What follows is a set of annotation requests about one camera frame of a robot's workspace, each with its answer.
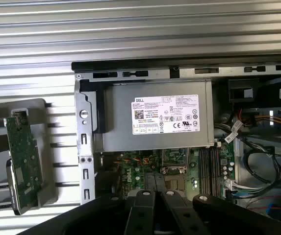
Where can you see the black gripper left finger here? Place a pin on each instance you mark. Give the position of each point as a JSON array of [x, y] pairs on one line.
[[142, 210]]

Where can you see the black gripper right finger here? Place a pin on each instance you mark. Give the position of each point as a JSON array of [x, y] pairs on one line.
[[179, 213]]

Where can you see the black RAM slot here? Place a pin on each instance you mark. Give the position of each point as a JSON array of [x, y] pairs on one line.
[[206, 171], [201, 171], [216, 171], [212, 171]]

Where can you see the CPU socket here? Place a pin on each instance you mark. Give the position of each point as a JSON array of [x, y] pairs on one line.
[[174, 182]]

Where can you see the green motherboard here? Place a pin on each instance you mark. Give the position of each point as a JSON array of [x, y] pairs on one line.
[[135, 169]]

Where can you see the metal socket cover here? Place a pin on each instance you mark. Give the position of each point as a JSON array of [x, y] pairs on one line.
[[187, 159]]

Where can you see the black PC case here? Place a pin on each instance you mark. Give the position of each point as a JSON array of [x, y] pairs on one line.
[[84, 127]]

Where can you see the grey power supply unit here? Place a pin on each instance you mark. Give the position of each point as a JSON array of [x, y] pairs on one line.
[[120, 110]]

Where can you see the green graphics card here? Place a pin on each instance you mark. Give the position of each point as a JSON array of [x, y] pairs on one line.
[[22, 156]]

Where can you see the grey parts rack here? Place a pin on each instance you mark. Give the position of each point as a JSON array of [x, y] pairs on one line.
[[37, 107]]

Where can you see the black plastic wall clip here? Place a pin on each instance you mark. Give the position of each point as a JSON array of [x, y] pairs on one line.
[[238, 90]]

